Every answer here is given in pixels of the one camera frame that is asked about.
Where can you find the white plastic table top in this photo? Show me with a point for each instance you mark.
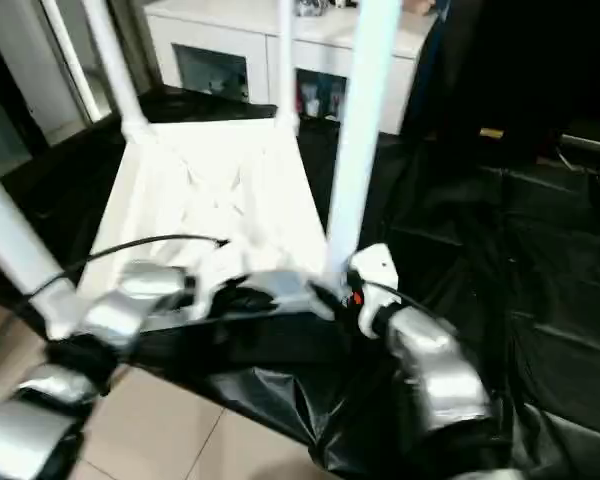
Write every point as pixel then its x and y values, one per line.
pixel 180 175

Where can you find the white plastic table leg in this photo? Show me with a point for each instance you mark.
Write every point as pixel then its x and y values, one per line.
pixel 360 125
pixel 286 60
pixel 115 65
pixel 10 235

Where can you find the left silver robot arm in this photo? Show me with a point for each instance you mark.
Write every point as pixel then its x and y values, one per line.
pixel 145 280

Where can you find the black shiny mat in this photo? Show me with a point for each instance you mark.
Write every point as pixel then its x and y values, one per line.
pixel 505 225

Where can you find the small pale label tag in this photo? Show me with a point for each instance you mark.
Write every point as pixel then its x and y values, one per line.
pixel 491 133

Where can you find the white glass-door cabinet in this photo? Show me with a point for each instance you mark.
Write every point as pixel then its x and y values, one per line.
pixel 220 30

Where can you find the grey curtain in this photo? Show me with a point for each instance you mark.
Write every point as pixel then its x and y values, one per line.
pixel 135 40

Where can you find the long black bar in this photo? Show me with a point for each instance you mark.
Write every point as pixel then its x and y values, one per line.
pixel 590 145

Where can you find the small dark patterned object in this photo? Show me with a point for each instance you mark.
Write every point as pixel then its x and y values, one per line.
pixel 310 6

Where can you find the black backdrop cloth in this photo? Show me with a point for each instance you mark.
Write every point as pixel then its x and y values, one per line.
pixel 530 60

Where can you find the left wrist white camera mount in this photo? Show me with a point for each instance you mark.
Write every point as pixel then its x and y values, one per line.
pixel 205 295

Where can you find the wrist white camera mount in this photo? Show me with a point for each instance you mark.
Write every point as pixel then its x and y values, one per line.
pixel 380 265
pixel 205 295

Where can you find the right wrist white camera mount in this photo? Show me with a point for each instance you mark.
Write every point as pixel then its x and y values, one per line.
pixel 380 265

